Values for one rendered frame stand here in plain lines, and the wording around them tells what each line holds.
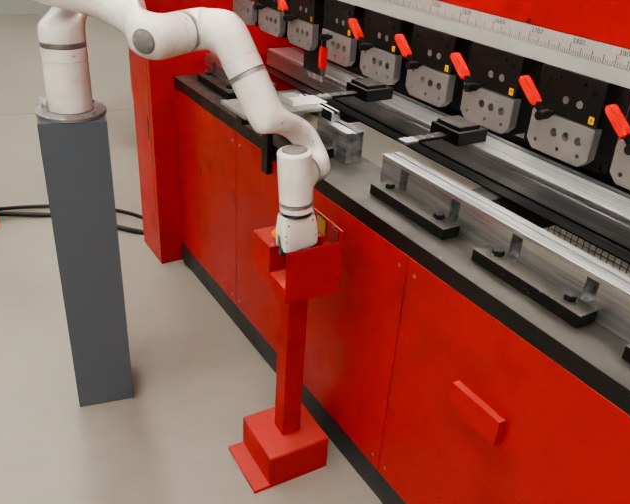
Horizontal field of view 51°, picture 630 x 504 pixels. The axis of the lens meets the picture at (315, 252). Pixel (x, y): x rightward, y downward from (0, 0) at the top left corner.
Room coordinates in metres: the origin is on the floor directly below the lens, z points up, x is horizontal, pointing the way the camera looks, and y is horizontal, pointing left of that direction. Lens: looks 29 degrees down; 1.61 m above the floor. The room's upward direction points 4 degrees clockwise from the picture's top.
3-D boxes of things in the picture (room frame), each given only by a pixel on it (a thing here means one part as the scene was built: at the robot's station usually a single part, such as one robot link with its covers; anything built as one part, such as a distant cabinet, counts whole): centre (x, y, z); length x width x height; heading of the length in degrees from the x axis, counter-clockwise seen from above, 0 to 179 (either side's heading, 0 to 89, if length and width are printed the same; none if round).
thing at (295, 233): (1.47, 0.05, 0.85); 0.10 x 0.07 x 0.11; 121
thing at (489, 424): (1.14, -0.39, 0.58); 0.15 x 0.02 x 0.07; 33
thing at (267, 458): (1.52, 0.08, 0.06); 0.25 x 0.20 x 0.12; 121
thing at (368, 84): (2.18, -0.08, 1.01); 0.26 x 0.12 x 0.05; 123
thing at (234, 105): (2.00, 0.16, 1.00); 0.26 x 0.18 x 0.01; 123
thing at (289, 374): (1.53, 0.05, 0.39); 0.06 x 0.06 x 0.54; 31
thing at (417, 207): (1.54, -0.24, 0.89); 0.30 x 0.05 x 0.03; 33
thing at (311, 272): (1.53, 0.05, 0.75); 0.20 x 0.16 x 0.18; 31
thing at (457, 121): (1.80, -0.33, 1.01); 0.26 x 0.12 x 0.05; 123
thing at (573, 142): (1.27, -0.49, 1.24); 0.15 x 0.09 x 0.17; 33
